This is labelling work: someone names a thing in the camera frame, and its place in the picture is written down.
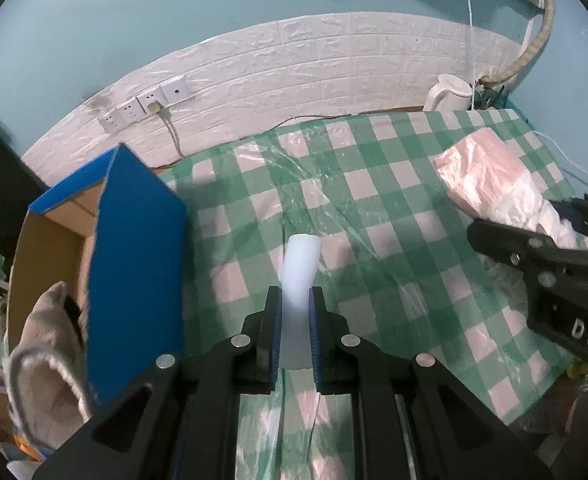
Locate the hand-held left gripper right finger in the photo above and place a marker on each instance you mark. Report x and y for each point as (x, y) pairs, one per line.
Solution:
(315, 335)

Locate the grey cloth with white trim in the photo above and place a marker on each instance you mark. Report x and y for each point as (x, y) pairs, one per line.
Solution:
(43, 360)

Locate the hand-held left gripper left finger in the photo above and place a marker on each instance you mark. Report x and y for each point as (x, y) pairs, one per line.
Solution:
(272, 335)

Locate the crinkled plastic bag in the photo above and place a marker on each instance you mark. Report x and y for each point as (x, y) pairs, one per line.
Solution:
(489, 170)

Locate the blue cardboard box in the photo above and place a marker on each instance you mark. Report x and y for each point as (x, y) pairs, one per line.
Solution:
(138, 260)

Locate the white wall socket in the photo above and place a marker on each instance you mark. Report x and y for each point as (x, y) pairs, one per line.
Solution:
(176, 89)
(148, 102)
(118, 117)

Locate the beige wrapped pipe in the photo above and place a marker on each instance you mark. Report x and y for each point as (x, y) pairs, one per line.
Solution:
(539, 35)

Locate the white electric kettle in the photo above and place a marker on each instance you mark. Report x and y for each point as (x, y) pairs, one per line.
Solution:
(446, 92)

